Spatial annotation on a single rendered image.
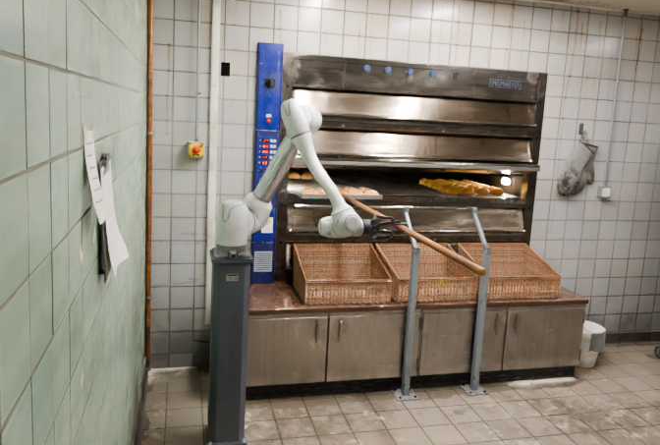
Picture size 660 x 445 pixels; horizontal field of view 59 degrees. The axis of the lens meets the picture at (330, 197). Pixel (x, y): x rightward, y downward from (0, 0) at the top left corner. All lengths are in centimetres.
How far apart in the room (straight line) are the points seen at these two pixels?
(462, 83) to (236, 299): 225
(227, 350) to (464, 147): 222
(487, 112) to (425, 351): 172
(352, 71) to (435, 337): 182
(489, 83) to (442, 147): 57
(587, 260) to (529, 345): 107
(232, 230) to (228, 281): 26
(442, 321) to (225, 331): 147
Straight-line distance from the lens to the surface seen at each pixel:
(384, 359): 380
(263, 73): 381
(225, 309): 300
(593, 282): 510
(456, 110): 424
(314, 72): 392
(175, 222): 387
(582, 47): 477
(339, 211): 261
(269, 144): 382
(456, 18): 426
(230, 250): 292
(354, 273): 404
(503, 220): 451
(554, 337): 433
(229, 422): 325
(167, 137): 381
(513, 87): 446
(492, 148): 439
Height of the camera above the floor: 174
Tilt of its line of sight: 8 degrees down
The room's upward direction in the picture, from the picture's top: 3 degrees clockwise
